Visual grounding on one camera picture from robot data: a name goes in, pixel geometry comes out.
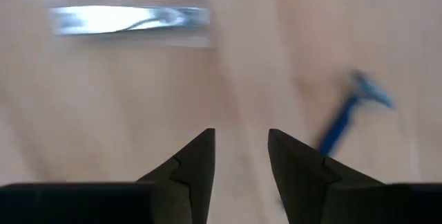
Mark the dark blue disposable razor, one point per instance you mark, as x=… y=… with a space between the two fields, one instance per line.
x=340 y=123

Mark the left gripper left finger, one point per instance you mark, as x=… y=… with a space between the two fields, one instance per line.
x=193 y=182

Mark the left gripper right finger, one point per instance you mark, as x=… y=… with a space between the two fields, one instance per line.
x=304 y=182

